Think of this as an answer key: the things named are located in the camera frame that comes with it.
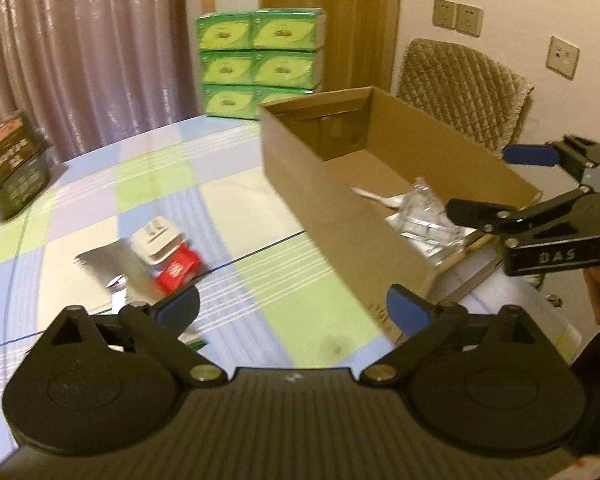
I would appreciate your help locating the brown wooden door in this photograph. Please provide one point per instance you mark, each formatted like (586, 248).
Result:
(355, 20)

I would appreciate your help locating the beige wall socket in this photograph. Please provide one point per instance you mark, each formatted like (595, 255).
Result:
(445, 12)
(468, 19)

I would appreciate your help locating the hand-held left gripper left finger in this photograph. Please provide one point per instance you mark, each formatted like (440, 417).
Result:
(180, 310)

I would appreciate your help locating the silver foil pouch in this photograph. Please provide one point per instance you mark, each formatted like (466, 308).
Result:
(120, 265)

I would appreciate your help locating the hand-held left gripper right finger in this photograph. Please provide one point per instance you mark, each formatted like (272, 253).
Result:
(405, 310)

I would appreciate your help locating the checkered tablecloth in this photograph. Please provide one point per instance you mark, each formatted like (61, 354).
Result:
(280, 310)

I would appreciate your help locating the dark green plastic container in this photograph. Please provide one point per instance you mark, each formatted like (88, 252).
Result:
(15, 180)

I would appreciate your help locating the stack of green tissue packs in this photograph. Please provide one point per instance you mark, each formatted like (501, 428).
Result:
(260, 65)

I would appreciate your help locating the mauve curtain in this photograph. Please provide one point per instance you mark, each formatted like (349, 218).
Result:
(80, 35)

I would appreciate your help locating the white power adapter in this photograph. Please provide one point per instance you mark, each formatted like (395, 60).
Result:
(155, 240)

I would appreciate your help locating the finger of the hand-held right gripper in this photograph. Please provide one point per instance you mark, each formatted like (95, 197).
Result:
(530, 155)
(475, 212)

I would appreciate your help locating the clear plastic wrapper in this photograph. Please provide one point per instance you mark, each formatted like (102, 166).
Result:
(425, 205)

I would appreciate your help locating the chair with quilted cover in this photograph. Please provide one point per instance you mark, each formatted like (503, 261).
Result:
(460, 85)

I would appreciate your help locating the red candy packet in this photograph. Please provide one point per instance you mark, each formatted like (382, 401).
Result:
(177, 270)

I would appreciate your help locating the beige round hole wall outlet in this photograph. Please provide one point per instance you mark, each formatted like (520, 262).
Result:
(562, 56)

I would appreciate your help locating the brown cardboard box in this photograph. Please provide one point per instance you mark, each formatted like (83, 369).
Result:
(330, 220)

